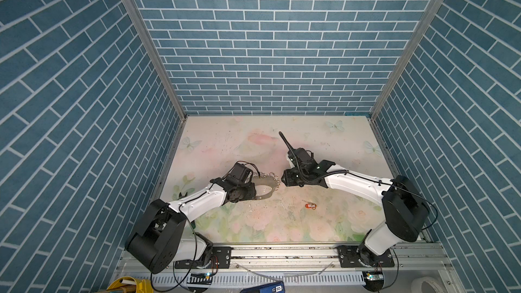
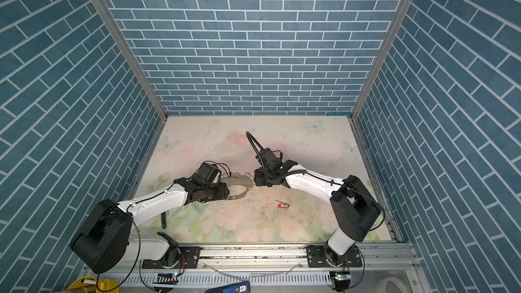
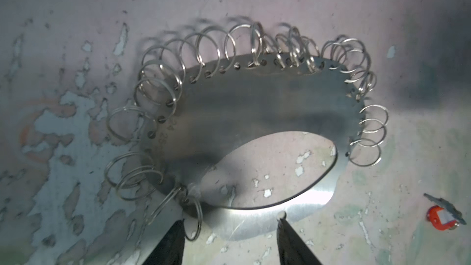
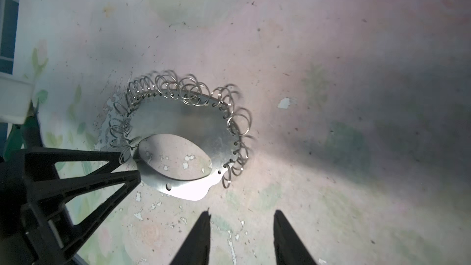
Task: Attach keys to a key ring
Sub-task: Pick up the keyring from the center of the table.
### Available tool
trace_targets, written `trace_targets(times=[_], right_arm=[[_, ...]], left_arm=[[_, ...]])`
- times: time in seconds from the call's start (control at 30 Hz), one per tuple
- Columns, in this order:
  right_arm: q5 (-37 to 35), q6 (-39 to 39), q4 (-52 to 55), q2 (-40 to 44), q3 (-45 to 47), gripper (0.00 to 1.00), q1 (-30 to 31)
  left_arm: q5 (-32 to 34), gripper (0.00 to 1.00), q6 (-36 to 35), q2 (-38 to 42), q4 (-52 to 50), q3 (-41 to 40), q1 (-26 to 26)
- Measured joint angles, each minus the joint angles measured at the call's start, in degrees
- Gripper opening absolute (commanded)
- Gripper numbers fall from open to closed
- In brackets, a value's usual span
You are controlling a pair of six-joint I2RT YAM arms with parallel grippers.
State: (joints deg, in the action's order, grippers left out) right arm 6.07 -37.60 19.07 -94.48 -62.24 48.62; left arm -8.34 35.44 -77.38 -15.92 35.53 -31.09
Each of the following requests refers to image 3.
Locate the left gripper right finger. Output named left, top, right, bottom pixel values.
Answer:
left=277, top=218, right=322, bottom=265

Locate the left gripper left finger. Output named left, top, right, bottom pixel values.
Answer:
left=142, top=220, right=185, bottom=265

